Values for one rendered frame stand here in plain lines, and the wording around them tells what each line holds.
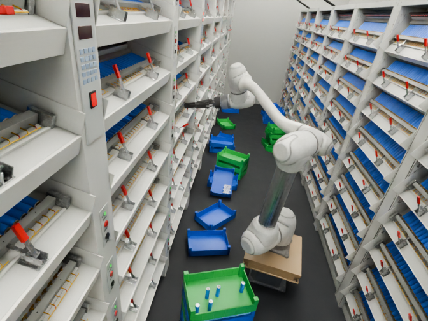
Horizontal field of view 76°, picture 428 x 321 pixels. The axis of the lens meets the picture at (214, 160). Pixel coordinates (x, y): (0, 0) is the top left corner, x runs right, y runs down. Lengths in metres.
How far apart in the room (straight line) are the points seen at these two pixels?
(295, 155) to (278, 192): 0.25
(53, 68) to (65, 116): 0.09
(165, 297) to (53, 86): 1.51
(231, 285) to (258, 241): 0.28
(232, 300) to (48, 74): 1.17
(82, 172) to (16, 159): 0.16
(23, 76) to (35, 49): 0.13
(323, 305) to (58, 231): 1.73
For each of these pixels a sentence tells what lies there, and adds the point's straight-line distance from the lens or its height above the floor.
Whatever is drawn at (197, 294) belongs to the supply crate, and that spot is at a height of 0.40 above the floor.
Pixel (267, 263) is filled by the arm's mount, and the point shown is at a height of 0.27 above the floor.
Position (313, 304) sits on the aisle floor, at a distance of 2.05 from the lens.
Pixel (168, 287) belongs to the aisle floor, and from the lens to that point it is 1.92.
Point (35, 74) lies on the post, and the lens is 0.61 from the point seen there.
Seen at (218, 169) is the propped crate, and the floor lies 0.14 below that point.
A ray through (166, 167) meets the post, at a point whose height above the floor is 0.83.
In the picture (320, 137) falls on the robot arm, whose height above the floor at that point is 1.09.
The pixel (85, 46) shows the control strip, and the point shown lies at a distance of 0.60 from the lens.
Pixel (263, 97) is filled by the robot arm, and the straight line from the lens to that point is 1.55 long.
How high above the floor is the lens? 1.55
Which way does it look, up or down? 29 degrees down
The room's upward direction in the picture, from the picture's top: 7 degrees clockwise
